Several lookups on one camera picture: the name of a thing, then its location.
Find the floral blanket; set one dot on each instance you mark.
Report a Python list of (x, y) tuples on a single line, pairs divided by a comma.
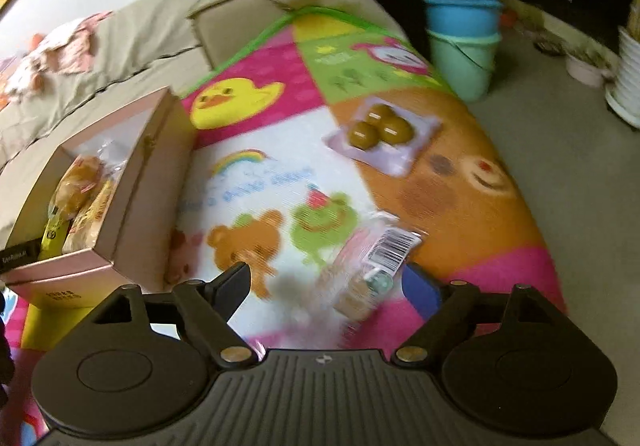
[(60, 51)]

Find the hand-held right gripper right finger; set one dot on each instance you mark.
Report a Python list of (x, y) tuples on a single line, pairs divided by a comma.
[(420, 291)]

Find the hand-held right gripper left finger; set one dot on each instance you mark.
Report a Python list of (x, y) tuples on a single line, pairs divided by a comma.
[(235, 282)]

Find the clear packet with barcode label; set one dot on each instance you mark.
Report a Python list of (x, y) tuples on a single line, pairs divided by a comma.
[(385, 251)]

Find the clear bag of yellow bread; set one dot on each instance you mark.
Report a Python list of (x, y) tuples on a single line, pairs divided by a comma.
[(75, 181)]

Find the pink cardboard box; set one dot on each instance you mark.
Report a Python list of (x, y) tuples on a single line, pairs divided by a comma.
[(135, 226)]

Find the yellow-green packet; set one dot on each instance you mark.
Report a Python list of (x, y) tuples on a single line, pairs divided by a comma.
[(54, 237)]

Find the colourful cartoon play mat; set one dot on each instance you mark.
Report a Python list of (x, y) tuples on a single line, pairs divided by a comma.
[(300, 186)]

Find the blue plastic bucket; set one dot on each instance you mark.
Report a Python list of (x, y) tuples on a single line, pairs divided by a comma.
[(460, 14)]

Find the tray of brown balls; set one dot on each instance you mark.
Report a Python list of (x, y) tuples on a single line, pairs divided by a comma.
[(380, 126)]

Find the pink bowl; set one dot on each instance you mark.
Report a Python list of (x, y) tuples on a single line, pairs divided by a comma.
[(587, 69)]

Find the green plastic bucket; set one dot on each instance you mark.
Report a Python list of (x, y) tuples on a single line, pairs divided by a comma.
[(462, 66)]

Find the white flower pot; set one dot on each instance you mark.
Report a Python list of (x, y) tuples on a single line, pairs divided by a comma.
[(625, 76)]

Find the beige sofa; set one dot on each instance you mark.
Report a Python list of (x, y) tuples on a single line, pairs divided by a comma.
[(150, 36)]

